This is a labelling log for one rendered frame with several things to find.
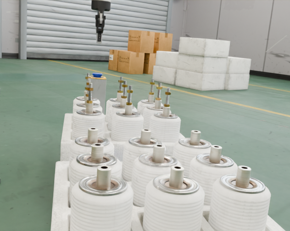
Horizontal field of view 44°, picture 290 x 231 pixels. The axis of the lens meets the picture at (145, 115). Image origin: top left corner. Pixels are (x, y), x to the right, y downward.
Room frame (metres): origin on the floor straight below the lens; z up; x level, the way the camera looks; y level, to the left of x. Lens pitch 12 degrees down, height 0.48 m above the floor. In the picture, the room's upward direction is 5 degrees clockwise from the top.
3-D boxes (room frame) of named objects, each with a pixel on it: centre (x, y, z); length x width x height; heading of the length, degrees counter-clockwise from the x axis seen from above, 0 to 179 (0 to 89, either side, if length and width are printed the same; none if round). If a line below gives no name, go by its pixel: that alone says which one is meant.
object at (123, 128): (1.07, 0.05, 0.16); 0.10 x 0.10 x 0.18
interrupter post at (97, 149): (0.64, 0.08, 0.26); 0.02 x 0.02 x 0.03
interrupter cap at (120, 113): (1.07, 0.05, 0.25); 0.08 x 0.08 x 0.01
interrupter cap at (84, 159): (0.64, 0.08, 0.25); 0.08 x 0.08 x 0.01
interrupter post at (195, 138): (0.81, -0.12, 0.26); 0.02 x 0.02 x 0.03
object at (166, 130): (1.10, -0.06, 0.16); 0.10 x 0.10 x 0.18
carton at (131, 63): (5.15, 0.26, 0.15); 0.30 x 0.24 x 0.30; 37
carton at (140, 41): (5.24, 0.14, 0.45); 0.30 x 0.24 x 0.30; 40
